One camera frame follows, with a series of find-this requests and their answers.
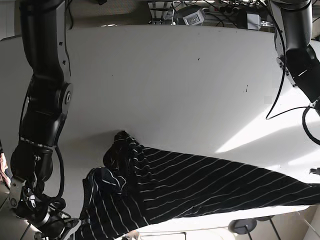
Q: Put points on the grey socket box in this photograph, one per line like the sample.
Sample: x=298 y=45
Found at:
x=192 y=15

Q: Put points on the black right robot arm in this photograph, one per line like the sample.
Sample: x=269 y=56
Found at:
x=38 y=181

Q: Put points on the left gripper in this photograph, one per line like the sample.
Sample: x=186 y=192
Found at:
x=315 y=171

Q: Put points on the black white striped shirt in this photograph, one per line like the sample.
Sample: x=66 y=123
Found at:
x=139 y=186

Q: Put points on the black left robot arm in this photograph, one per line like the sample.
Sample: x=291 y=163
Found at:
x=293 y=22

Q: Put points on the grey power adapter box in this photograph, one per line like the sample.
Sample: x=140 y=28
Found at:
x=253 y=22

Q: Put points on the round black stand base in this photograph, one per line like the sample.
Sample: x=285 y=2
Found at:
x=242 y=226

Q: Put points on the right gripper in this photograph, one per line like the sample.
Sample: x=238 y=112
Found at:
x=54 y=227

